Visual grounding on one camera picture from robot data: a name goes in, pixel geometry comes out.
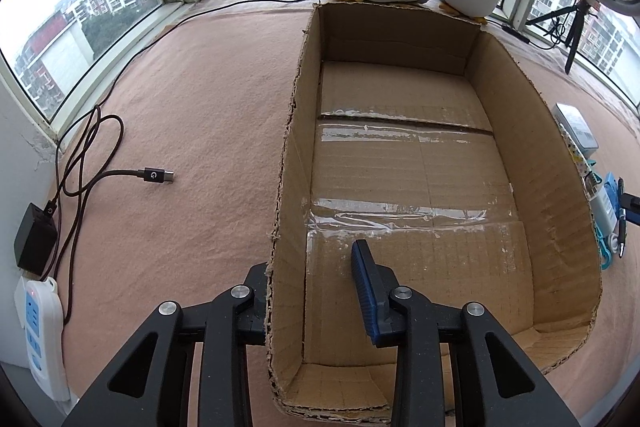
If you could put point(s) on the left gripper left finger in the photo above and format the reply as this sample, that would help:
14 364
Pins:
148 381

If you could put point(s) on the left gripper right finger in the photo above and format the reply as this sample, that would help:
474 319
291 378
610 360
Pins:
495 382

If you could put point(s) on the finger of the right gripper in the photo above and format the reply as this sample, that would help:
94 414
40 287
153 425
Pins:
631 204

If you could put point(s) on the black pen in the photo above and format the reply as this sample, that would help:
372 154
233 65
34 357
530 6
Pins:
622 224

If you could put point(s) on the blue plastic phone holder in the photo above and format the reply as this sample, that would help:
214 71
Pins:
604 201

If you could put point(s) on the brown cardboard box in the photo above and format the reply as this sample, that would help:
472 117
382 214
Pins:
421 134

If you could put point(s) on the patterned lighter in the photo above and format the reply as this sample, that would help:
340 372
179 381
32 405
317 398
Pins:
581 163

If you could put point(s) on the clear square plastic case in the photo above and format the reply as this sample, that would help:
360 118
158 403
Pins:
576 126

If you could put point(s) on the white power strip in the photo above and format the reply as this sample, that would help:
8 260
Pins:
41 314

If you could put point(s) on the black power adapter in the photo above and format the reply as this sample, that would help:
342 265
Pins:
35 238

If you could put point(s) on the black inline cable switch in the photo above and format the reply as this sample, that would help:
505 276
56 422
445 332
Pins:
514 33

